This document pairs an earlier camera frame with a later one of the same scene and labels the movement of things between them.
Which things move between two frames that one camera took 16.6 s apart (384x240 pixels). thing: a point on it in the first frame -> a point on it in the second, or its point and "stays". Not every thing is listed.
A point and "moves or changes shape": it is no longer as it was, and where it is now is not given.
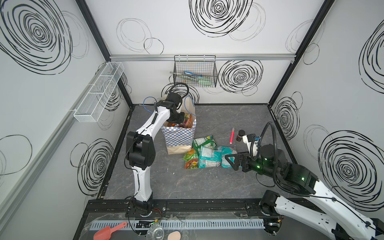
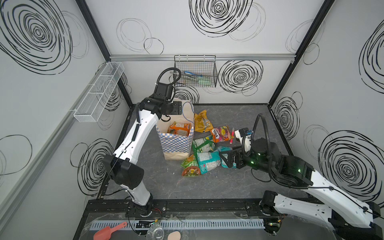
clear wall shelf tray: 92,105 stays
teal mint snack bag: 224,151 stays
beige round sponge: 174,235 stays
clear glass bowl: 156,232 stays
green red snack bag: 191,159 moves or changes shape
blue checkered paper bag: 179,137 moves or changes shape
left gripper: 179,118 -> 173,108
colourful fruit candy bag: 187,122 -> 221,133
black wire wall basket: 195,70 stays
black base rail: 205,207 stays
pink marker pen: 232,136 stays
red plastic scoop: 104,233 stays
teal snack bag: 209,157 moves or changes shape
